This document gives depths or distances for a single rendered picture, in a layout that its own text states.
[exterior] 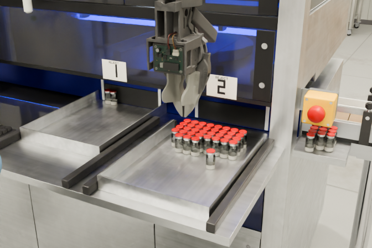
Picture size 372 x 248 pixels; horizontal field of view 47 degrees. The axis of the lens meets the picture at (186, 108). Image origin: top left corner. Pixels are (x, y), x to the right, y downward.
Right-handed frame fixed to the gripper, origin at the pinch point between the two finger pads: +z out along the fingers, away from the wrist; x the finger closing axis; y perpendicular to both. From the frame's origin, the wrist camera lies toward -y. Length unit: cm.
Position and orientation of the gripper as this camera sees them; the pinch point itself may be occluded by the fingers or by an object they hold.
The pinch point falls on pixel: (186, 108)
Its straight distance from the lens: 77.6
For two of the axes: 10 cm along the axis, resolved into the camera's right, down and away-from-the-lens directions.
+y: -4.4, 3.3, -8.3
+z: 0.0, 9.3, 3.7
